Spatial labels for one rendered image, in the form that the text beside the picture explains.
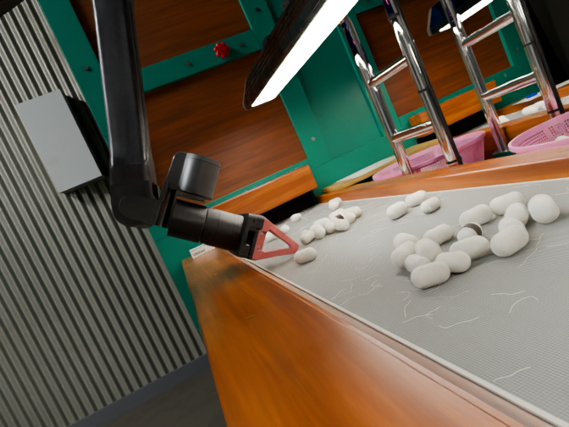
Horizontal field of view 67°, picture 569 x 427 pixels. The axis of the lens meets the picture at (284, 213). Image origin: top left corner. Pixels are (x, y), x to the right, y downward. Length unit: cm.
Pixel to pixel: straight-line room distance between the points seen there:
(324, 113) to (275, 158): 21
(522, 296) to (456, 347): 6
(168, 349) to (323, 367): 242
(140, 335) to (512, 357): 247
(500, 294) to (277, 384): 16
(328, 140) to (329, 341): 105
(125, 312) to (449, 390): 248
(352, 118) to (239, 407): 115
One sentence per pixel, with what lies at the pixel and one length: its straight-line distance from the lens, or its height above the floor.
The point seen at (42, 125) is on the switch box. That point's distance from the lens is 257.
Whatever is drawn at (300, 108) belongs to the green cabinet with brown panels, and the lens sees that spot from 128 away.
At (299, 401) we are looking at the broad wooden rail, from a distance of 24.
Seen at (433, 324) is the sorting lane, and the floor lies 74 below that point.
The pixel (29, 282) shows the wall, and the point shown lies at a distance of 270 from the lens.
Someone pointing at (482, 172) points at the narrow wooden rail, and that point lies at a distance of 65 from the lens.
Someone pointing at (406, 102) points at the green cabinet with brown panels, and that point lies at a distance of 144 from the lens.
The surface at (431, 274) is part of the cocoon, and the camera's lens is 36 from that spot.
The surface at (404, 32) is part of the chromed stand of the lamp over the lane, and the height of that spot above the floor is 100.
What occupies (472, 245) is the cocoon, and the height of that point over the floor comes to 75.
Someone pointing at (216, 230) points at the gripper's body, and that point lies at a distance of 64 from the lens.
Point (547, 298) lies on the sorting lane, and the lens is 31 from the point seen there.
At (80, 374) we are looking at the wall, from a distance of 276.
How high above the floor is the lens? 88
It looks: 6 degrees down
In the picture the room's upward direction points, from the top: 24 degrees counter-clockwise
